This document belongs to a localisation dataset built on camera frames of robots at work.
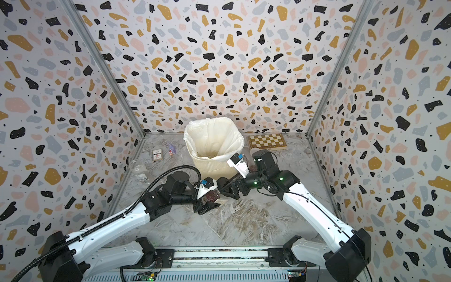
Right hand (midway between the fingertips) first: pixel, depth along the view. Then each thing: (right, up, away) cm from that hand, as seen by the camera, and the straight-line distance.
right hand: (227, 187), depth 68 cm
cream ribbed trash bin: (-6, +6, +11) cm, 14 cm away
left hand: (-4, -4, +4) cm, 7 cm away
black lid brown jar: (-6, -3, -2) cm, 7 cm away
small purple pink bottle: (-37, +14, +41) cm, 57 cm away
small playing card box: (-46, +11, +40) cm, 62 cm away
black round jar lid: (0, +1, -6) cm, 6 cm away
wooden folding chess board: (+25, +19, +46) cm, 55 cm away
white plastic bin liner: (-8, +21, +25) cm, 34 cm away
